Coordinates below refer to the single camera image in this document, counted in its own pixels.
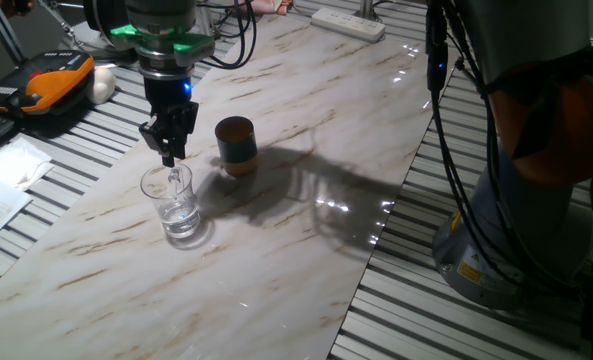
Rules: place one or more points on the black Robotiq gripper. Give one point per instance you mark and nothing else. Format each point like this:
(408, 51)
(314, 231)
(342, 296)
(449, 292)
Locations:
(171, 102)

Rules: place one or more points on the clear glass mug with water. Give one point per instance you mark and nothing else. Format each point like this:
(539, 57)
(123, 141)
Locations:
(176, 220)

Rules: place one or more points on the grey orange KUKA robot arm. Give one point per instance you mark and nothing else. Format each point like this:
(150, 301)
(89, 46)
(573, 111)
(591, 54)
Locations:
(551, 125)

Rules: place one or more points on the orange cup with blue band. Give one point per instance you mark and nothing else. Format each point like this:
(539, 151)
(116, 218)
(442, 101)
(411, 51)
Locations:
(236, 150)

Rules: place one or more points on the white rounded object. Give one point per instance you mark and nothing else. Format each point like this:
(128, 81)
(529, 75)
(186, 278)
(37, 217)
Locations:
(102, 85)

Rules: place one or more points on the orange black teach pendant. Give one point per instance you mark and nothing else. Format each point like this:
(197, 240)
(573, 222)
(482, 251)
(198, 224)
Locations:
(51, 85)

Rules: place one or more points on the black round drum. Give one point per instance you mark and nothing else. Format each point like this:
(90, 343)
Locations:
(106, 17)

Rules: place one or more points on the white paper tissue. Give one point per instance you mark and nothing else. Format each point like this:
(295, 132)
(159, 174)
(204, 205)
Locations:
(16, 162)

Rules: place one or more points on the pink cloth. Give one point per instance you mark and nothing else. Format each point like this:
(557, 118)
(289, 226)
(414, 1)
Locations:
(271, 6)

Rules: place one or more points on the white marble pattern board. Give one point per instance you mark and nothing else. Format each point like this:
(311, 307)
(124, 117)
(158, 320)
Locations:
(276, 280)

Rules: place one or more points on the white power strip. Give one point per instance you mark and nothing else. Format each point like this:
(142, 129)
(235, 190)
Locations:
(348, 24)

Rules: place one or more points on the dark aluminium frame strut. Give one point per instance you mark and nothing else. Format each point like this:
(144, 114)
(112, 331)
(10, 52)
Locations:
(5, 35)

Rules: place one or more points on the slim aluminium post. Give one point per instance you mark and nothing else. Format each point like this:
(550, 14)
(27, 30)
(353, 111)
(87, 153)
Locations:
(367, 7)

